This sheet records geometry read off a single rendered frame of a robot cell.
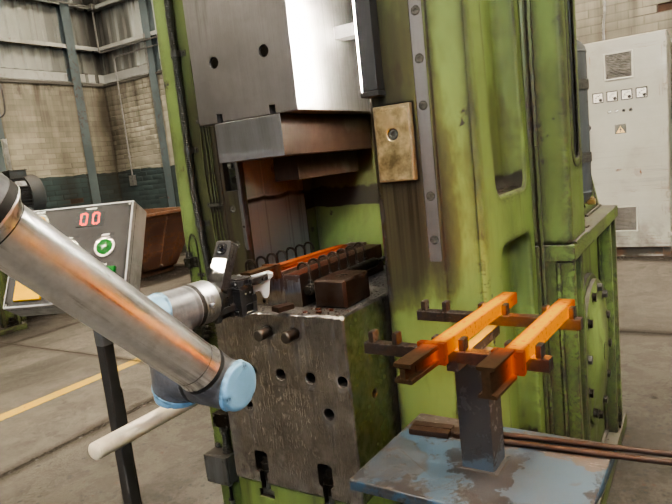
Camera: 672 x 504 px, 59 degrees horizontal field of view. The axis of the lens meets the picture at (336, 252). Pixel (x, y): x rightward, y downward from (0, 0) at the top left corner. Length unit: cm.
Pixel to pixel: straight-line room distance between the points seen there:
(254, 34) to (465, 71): 47
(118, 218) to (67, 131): 921
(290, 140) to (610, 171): 526
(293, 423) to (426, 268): 48
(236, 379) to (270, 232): 74
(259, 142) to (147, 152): 932
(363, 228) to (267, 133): 56
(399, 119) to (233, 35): 43
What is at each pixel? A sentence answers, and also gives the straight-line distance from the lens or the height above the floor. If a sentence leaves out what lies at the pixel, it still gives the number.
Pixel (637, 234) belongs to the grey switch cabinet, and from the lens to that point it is 649.
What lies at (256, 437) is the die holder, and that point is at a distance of 157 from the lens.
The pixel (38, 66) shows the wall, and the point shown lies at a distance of 1101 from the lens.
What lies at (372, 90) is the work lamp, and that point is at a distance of 138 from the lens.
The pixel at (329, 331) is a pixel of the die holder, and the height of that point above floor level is 88.
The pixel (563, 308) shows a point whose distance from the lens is 112.
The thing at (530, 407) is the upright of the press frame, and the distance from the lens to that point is 184.
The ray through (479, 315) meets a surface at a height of 95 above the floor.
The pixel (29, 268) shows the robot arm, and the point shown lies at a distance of 87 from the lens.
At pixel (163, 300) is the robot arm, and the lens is 116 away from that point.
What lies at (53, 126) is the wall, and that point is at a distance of 1076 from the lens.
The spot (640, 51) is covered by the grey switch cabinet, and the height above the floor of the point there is 194.
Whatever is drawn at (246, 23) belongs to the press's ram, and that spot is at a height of 157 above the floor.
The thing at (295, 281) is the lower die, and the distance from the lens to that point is 141.
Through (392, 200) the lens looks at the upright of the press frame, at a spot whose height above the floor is 114.
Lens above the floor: 125
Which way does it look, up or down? 9 degrees down
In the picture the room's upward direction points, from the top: 6 degrees counter-clockwise
